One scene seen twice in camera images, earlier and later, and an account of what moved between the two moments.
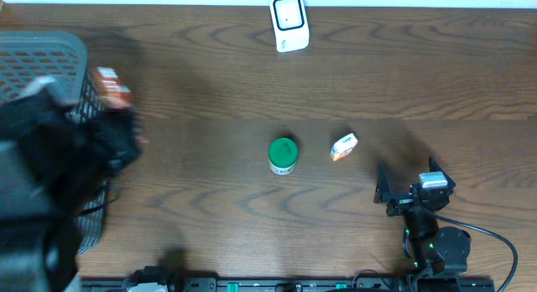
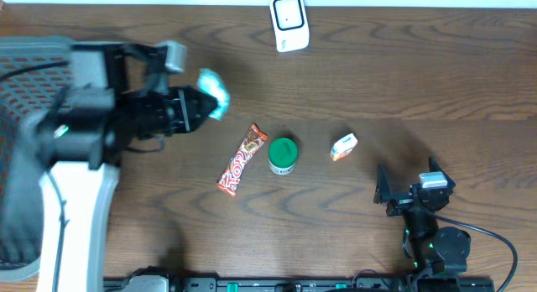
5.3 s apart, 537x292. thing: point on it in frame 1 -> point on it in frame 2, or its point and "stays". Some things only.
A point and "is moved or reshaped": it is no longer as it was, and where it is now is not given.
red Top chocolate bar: x=114 y=94 is moved or reshaped
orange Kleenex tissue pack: x=343 y=147 stays
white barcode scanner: x=290 y=22 stays
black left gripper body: x=104 y=149 -> x=138 y=116
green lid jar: x=283 y=153 stays
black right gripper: x=383 y=195 stays
